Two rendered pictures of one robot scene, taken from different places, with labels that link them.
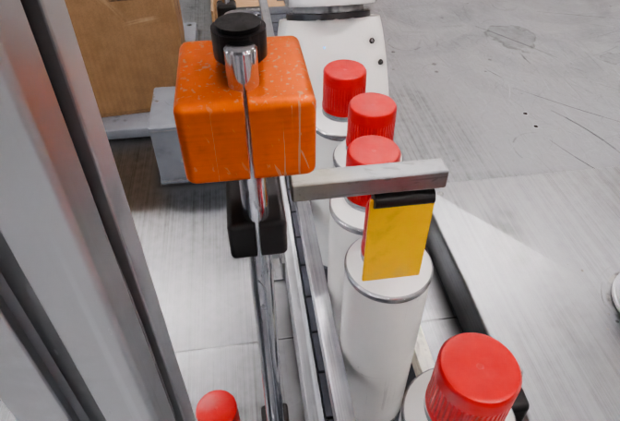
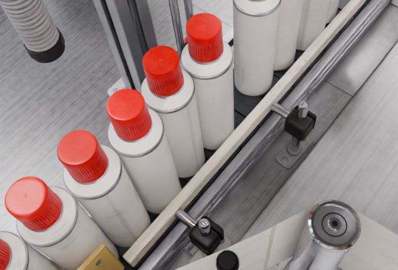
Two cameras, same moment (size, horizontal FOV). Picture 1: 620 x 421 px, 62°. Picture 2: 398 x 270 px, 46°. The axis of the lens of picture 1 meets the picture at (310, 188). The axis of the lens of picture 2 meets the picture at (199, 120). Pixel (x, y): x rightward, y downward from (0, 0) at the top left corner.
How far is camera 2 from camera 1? 0.33 m
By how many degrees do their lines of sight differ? 39
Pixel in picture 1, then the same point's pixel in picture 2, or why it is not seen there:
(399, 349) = (246, 45)
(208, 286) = not seen: outside the picture
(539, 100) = not seen: outside the picture
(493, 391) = (196, 33)
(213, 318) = not seen: hidden behind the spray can
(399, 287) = (244, 5)
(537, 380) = (340, 141)
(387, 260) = not seen: outside the picture
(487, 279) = (384, 85)
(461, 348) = (205, 17)
